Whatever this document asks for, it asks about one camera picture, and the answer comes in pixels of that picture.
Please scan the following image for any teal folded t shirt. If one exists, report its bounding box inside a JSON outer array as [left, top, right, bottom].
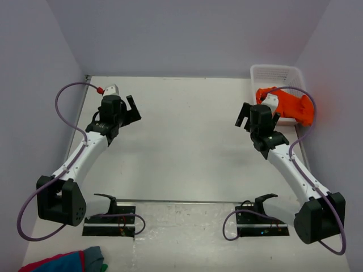
[[31, 250, 86, 272]]

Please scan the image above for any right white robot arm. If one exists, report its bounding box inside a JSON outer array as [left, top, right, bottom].
[[235, 103, 347, 248]]

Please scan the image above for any green folded t shirt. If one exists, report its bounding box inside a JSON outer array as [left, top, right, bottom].
[[100, 263, 108, 272]]

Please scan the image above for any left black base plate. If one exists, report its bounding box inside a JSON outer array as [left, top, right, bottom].
[[82, 216, 136, 238]]

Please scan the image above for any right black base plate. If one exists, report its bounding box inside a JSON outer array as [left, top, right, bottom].
[[235, 212, 290, 237]]

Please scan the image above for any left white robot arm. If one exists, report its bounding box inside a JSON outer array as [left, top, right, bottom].
[[36, 95, 141, 226]]

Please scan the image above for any grey folded t shirt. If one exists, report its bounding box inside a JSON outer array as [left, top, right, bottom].
[[83, 246, 104, 272]]

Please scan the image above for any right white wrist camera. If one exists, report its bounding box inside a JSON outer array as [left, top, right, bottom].
[[261, 93, 279, 115]]

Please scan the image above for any orange t shirt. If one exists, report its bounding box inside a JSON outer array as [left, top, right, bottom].
[[271, 89, 315, 126]]

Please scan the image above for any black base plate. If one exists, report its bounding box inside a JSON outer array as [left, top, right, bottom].
[[82, 216, 136, 238], [235, 212, 290, 237]]

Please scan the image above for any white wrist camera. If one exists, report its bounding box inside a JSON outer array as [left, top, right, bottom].
[[261, 93, 279, 115], [103, 84, 120, 97]]

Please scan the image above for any white plastic basket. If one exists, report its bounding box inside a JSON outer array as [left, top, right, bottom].
[[250, 65, 305, 125]]

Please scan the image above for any pink folded t shirt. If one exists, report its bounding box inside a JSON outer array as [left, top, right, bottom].
[[18, 250, 86, 272]]

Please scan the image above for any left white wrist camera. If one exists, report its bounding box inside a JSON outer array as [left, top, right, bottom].
[[103, 84, 120, 97]]

